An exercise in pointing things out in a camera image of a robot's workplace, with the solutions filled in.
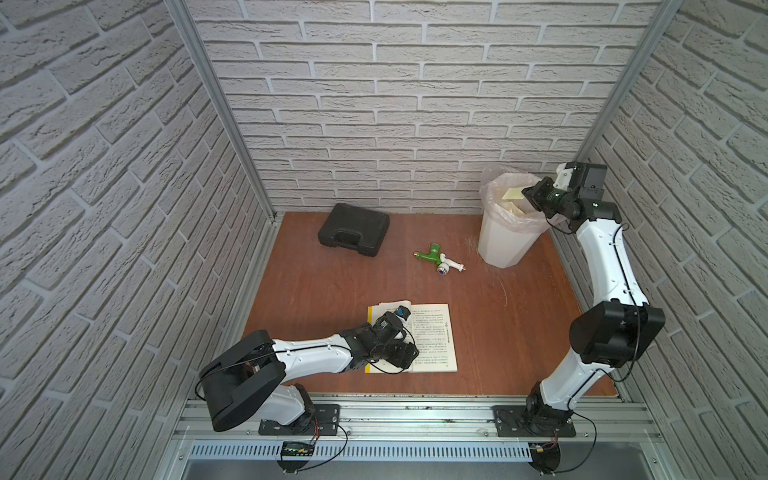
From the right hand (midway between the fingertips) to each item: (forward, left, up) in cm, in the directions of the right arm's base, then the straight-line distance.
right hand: (528, 187), depth 81 cm
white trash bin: (-3, +1, -24) cm, 24 cm away
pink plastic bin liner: (-1, +5, -6) cm, 8 cm away
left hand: (-29, +36, -30) cm, 56 cm away
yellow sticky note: (+1, +3, -3) cm, 4 cm away
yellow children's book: (-25, +29, -33) cm, 50 cm away
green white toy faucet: (-2, +21, -31) cm, 37 cm away
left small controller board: (-53, +65, -34) cm, 91 cm away
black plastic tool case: (+11, +52, -26) cm, 59 cm away
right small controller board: (-59, +5, -36) cm, 69 cm away
